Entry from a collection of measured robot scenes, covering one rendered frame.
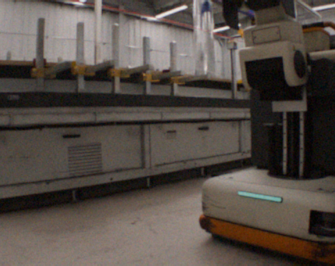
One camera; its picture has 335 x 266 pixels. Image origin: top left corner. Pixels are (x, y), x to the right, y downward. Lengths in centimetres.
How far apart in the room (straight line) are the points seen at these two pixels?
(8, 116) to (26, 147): 34
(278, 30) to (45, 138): 147
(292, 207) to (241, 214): 22
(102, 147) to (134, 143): 28
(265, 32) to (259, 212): 67
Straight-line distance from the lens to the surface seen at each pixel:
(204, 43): 744
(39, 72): 175
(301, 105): 130
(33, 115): 175
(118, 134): 226
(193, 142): 277
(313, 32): 147
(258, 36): 124
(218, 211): 129
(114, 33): 202
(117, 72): 197
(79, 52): 187
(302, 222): 110
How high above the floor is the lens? 54
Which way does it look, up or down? 3 degrees down
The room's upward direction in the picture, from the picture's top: 1 degrees counter-clockwise
